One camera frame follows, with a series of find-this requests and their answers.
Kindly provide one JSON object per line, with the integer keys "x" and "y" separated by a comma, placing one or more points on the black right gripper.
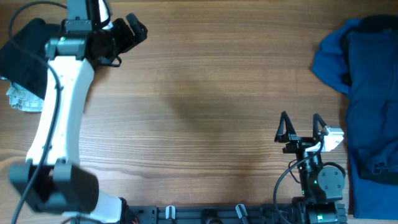
{"x": 298, "y": 142}

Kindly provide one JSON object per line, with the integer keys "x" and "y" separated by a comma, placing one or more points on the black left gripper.
{"x": 121, "y": 25}

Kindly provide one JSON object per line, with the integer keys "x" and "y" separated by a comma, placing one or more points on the dark green shorts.
{"x": 22, "y": 69}

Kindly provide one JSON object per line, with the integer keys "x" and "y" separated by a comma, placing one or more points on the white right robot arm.
{"x": 322, "y": 183}

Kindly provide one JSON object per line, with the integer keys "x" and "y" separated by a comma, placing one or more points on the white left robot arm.
{"x": 51, "y": 179}

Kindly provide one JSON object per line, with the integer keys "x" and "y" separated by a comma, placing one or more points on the blue clothes pile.
{"x": 360, "y": 60}

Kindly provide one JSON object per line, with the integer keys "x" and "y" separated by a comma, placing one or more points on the folded light blue jeans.
{"x": 22, "y": 99}

